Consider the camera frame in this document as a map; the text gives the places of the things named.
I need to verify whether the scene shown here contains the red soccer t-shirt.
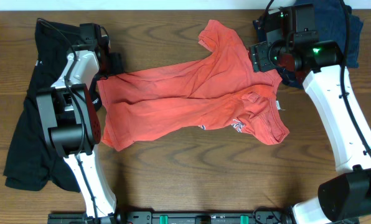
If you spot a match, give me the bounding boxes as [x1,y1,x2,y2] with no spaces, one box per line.
[98,20,289,151]

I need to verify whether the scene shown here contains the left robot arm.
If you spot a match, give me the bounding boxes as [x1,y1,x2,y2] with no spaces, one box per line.
[36,23,123,223]

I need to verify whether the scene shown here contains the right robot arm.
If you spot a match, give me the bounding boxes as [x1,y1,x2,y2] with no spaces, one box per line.
[250,4,371,223]

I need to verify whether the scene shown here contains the folded navy blue clothes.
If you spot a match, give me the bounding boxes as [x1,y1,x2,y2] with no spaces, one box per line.
[253,0,364,90]

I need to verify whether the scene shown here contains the black t-shirt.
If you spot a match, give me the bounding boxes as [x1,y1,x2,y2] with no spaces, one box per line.
[4,21,86,192]

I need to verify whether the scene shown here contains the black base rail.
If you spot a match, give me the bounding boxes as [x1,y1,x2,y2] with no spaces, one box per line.
[47,207,360,224]

